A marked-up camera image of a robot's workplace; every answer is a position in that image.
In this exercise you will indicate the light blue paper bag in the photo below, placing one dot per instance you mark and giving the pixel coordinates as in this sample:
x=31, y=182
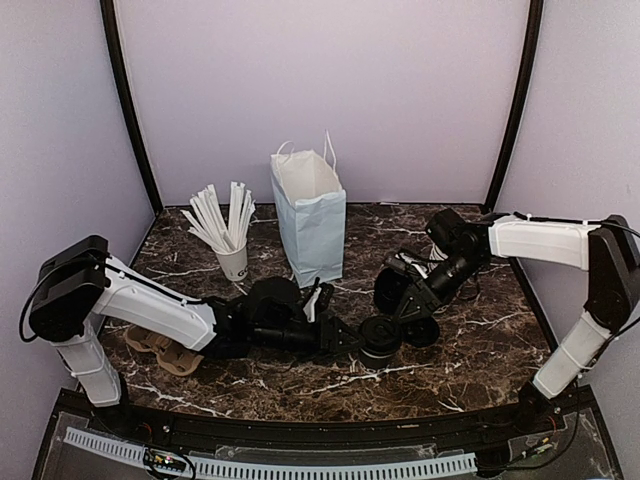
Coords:
x=311, y=209

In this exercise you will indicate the black plastic lid on table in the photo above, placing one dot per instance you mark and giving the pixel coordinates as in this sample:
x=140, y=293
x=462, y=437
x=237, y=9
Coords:
x=421, y=333

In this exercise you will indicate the stack of black lids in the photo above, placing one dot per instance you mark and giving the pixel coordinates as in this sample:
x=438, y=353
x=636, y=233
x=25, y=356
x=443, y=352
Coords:
x=388, y=290

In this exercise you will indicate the white cup holding straws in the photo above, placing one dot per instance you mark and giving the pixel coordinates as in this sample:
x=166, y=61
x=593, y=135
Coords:
x=234, y=265

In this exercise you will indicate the brown cardboard cup carrier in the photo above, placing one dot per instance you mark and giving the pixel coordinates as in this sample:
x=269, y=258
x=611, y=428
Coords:
x=170, y=355

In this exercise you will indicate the black front frame rail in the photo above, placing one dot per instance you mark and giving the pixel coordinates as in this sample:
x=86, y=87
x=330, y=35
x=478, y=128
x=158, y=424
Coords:
x=186, y=412

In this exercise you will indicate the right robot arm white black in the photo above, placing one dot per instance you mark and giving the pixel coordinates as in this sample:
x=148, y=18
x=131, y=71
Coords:
x=603, y=253

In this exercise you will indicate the bundle of wrapped white straws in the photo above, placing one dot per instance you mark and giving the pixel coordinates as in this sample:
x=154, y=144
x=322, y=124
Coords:
x=224, y=234

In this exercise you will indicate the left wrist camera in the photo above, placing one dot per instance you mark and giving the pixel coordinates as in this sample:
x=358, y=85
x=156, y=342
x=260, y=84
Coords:
x=316, y=301

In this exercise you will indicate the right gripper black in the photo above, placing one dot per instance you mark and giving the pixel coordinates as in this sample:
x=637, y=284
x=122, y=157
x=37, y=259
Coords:
x=424, y=297

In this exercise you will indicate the black paper coffee cup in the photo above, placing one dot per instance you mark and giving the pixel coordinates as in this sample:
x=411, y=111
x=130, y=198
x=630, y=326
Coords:
x=375, y=360

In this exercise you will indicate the black plastic cup lid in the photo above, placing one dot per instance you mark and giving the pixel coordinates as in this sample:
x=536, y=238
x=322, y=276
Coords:
x=381, y=335

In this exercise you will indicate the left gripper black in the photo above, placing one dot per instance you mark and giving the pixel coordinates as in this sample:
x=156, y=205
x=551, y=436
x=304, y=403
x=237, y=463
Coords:
x=329, y=338

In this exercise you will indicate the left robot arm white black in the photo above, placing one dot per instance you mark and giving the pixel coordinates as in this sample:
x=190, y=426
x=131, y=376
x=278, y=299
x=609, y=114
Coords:
x=85, y=280

